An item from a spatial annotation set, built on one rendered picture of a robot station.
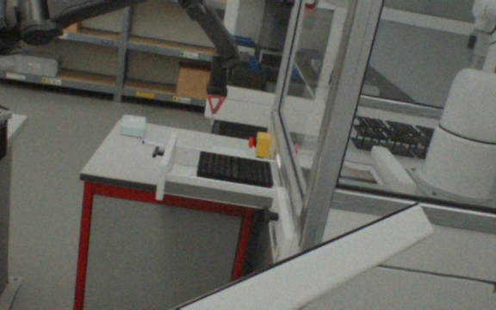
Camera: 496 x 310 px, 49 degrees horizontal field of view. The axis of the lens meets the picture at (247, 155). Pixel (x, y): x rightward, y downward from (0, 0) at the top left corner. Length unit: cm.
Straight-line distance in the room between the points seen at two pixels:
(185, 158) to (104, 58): 415
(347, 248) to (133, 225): 130
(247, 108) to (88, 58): 362
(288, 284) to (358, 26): 57
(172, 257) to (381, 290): 90
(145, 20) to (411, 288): 484
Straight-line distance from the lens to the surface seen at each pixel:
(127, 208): 184
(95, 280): 200
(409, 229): 76
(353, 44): 100
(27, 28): 143
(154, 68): 581
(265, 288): 53
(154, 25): 574
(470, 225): 118
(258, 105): 240
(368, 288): 119
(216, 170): 157
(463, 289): 126
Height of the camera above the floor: 147
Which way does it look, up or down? 19 degrees down
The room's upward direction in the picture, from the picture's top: 11 degrees clockwise
